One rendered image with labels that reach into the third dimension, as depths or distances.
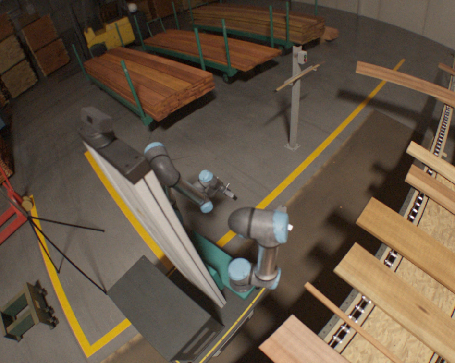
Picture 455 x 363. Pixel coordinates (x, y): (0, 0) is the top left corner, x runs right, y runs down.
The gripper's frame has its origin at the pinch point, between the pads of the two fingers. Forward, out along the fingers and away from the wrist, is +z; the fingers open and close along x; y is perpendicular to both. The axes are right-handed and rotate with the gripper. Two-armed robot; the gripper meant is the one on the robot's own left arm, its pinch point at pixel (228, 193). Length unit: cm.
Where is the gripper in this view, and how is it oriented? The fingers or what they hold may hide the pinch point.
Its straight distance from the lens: 176.3
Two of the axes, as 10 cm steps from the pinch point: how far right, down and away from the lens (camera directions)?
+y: 5.8, -8.1, 0.6
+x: -6.5, -4.3, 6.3
